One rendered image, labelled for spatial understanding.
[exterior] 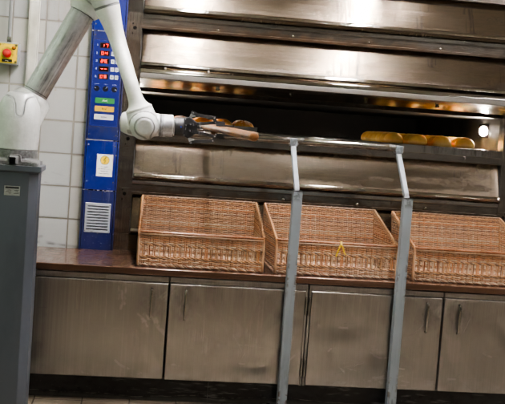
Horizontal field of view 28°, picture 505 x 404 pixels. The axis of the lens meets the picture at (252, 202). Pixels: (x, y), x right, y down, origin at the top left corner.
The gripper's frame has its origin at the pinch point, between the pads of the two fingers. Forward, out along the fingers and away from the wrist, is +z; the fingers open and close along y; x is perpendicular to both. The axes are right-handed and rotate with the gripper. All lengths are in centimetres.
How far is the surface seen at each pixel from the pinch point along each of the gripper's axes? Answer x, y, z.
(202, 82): -65, -21, -6
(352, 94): -64, -21, 64
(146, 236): -30, 48, -27
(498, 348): -24, 87, 131
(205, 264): -30, 58, -1
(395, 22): -78, -58, 85
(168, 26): -80, -46, -23
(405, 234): -19, 38, 83
